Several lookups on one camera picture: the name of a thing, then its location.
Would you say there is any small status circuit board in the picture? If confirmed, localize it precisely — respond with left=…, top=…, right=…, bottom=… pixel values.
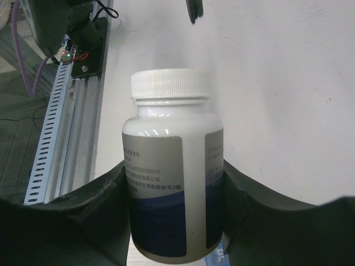
left=58, top=49, right=75, bottom=65

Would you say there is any white pill bottle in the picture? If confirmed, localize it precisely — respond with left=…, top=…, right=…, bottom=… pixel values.
left=122, top=69, right=224, bottom=264

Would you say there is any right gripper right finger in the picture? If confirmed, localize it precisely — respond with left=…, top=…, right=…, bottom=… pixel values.
left=222, top=162, right=354, bottom=265

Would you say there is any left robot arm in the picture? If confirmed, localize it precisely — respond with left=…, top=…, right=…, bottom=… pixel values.
left=21, top=1, right=102, bottom=65

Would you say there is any blue weekly pill organizer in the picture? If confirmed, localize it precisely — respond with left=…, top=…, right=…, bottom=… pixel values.
left=205, top=242, right=230, bottom=266

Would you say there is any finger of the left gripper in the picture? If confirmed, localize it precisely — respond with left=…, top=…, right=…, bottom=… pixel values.
left=186, top=0, right=204, bottom=24

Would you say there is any slotted grey cable duct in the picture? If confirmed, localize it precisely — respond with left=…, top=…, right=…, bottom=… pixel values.
left=24, top=64, right=72, bottom=205

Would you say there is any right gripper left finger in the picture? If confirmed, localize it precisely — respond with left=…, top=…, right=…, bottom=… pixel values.
left=1, top=163, right=130, bottom=265

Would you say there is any aluminium mounting rail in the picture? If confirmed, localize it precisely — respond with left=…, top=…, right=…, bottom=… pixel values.
left=42, top=17, right=110, bottom=203

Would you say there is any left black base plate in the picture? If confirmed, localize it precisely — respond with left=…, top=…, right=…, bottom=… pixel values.
left=69, top=17, right=108, bottom=79

